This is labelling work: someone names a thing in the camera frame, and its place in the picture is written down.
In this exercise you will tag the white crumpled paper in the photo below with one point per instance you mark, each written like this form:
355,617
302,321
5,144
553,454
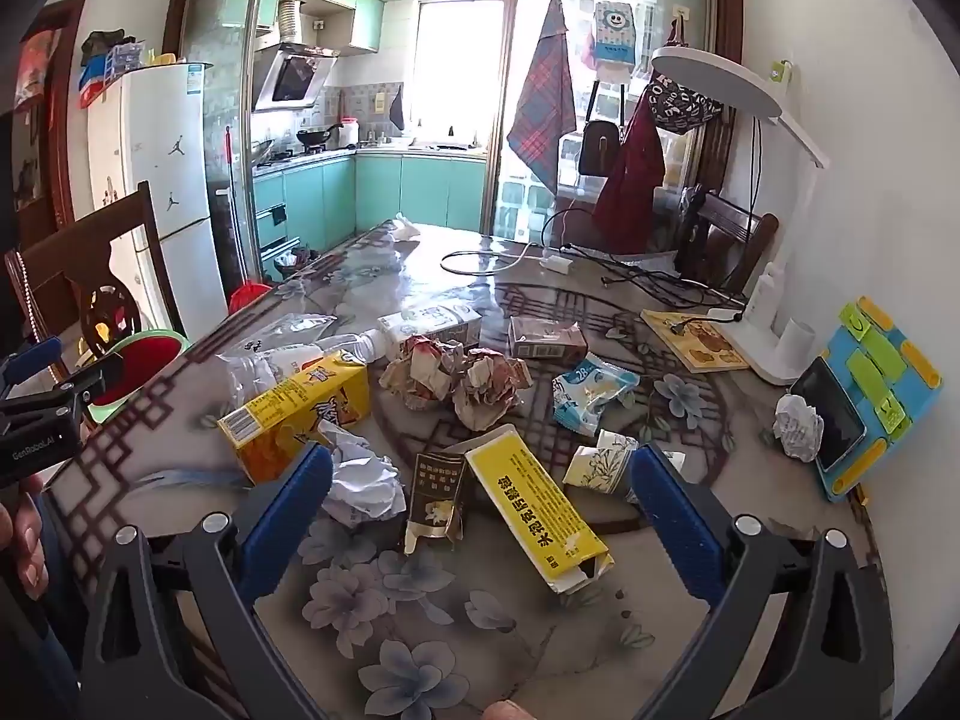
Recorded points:
364,491
796,427

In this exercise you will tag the white cup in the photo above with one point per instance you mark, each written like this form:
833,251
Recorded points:
799,337

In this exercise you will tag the yellow juice carton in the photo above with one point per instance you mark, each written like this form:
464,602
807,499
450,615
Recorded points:
300,409

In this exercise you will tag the crushed floral paper cup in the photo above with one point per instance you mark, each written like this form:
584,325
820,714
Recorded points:
600,469

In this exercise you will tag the person's right hand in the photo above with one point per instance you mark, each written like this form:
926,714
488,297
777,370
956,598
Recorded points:
508,711

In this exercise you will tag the brown printed paper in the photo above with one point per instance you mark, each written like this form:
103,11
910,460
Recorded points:
487,390

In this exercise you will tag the range hood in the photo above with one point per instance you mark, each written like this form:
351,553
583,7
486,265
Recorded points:
292,79

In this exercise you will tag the white container with red lid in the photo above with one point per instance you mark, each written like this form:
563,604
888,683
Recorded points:
349,133

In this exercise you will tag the dark brown sachet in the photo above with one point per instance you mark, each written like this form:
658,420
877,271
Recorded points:
435,495

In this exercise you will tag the teal wall cabinets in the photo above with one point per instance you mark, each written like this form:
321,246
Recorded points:
367,19

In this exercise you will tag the red hanging packet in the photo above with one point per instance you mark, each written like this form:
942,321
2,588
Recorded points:
37,64

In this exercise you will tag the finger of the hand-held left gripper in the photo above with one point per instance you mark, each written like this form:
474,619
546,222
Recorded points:
30,361
94,381

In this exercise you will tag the red bin with green rim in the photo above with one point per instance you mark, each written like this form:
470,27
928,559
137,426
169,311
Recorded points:
142,360

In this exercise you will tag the dark cloth bundle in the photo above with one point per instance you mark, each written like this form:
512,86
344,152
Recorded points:
105,45

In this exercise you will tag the yellow medicine box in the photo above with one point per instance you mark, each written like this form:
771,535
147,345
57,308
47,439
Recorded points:
532,510

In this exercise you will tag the plaid cloth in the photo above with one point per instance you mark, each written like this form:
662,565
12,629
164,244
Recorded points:
544,105

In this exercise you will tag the clear plastic bag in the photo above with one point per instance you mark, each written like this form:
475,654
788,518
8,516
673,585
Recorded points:
270,337

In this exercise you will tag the yellow picture book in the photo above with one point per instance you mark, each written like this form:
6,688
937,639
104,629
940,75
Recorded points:
701,349

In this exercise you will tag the brown cardboard box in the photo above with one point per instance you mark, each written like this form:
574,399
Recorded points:
547,337

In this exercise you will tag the black wok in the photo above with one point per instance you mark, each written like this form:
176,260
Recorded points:
315,136

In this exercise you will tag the red cloth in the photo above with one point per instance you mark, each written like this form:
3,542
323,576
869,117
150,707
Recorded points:
630,187

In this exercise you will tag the dark wooden chair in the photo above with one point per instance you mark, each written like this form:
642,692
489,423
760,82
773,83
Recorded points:
731,240

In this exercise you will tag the teal base cabinets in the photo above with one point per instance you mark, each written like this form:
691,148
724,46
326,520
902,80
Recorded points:
420,187

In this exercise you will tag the black smartphone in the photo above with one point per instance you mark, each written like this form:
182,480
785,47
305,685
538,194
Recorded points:
829,420

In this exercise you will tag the silver exhaust duct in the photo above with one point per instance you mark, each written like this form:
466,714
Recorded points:
289,19

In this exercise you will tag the black white patterned bag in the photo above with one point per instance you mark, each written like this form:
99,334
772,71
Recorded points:
682,105

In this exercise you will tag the clear plastic bottle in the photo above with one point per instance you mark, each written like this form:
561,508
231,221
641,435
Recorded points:
337,351

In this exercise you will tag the white desk lamp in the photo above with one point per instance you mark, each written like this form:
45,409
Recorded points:
712,75

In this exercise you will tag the person's blue clothing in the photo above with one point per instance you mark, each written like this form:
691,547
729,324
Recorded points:
60,615

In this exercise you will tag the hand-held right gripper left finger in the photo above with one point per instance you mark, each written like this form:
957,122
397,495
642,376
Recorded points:
289,510

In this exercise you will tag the blue white snack packet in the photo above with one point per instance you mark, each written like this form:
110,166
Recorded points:
592,394

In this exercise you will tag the white milk carton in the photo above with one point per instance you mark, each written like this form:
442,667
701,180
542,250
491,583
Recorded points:
439,322

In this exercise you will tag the blue white window poster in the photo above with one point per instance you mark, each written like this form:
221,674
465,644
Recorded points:
615,30

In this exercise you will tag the person's left hand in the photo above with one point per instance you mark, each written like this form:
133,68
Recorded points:
19,540

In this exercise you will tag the red broom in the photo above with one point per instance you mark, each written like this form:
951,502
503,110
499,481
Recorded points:
247,296

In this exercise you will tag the dark hanging cloth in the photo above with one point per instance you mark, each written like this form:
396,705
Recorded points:
397,109

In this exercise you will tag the white fridge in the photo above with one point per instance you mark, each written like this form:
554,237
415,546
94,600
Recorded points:
165,165

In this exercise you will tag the carved wooden chair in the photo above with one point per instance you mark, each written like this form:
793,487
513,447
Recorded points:
90,240

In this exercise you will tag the floral tablecloth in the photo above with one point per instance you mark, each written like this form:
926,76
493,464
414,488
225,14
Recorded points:
525,652

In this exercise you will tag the green kitchen trash bin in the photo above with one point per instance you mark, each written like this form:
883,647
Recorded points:
289,262

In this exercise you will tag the blue red box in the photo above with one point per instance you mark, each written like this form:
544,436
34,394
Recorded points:
97,82

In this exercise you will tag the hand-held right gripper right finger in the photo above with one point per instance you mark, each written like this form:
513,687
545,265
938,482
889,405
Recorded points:
675,517

